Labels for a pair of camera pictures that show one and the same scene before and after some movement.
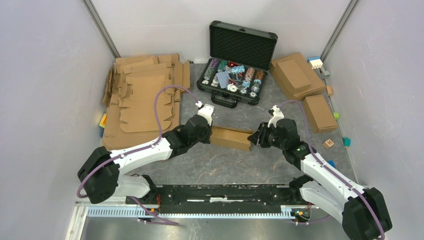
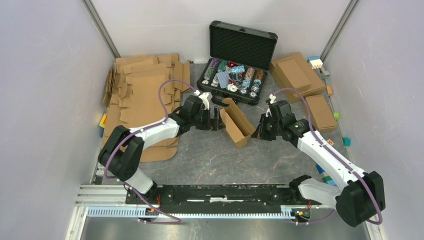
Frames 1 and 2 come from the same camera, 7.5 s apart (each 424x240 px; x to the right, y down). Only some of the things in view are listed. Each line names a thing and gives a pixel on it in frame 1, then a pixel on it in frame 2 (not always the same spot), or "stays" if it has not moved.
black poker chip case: (240, 58) stays
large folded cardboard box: (316, 85) stays
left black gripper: (206, 139) → (214, 124)
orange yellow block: (102, 123) stays
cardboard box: (231, 138) → (238, 127)
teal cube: (347, 142) stays
